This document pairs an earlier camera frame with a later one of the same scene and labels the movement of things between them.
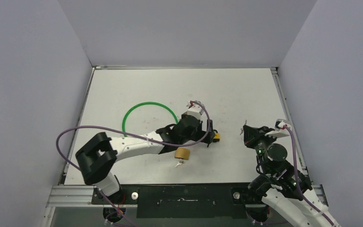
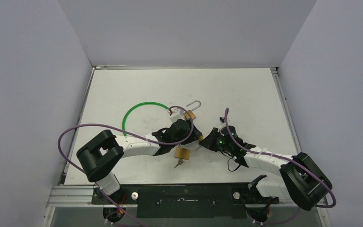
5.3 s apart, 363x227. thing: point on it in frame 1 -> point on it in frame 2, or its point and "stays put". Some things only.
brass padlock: [182, 152] stays put
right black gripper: [250, 135] -> [211, 143]
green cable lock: [146, 102] stays put
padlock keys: [180, 162] stays put
